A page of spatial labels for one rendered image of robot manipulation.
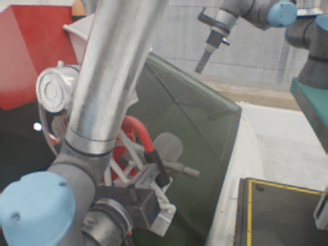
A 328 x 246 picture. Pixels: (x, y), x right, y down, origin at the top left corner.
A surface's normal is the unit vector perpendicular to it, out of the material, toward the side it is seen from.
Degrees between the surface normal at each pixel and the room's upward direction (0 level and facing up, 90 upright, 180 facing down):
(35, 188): 0
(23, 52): 90
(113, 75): 97
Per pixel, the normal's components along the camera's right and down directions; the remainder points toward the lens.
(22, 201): 0.02, -0.90
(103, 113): 0.31, 0.54
